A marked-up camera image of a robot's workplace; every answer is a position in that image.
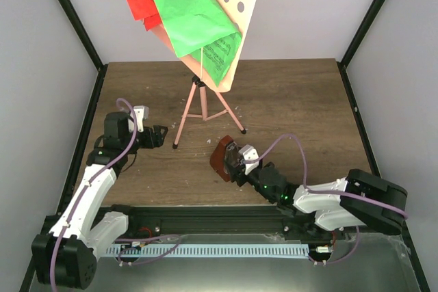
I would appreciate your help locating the green sheet music paper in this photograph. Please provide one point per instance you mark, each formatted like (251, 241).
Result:
(201, 29)

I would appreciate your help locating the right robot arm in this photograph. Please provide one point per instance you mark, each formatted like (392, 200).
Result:
(359, 199)

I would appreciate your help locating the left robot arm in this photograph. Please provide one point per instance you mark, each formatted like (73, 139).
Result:
(67, 255)

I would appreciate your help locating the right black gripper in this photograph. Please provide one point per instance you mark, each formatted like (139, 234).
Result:
(238, 174)

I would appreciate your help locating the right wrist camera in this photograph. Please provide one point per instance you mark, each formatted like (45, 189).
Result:
(250, 158)

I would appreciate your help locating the reddish-brown wooden metronome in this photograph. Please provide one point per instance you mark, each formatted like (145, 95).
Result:
(217, 158)

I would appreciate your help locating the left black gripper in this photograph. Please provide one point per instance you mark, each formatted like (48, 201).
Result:
(159, 140)

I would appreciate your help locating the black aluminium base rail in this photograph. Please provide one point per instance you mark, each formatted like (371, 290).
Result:
(217, 220)

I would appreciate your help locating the clear plastic metronome cover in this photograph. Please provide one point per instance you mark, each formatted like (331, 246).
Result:
(233, 159)

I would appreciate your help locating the white slotted cable duct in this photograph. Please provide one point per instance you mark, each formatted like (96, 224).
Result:
(222, 251)

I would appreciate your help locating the pink music stand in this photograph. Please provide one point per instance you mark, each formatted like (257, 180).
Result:
(240, 12)

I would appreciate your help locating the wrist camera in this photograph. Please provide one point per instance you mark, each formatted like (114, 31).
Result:
(250, 158)
(140, 113)

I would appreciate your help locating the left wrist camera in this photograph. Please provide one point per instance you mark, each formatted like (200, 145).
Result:
(140, 113)

